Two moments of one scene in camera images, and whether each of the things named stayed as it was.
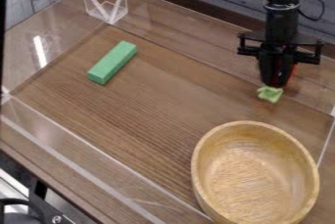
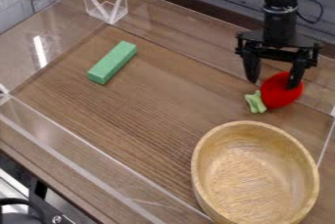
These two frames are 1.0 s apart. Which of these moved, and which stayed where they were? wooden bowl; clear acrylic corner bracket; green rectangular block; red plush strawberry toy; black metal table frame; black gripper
Moved: black gripper; red plush strawberry toy
Stayed: black metal table frame; wooden bowl; green rectangular block; clear acrylic corner bracket
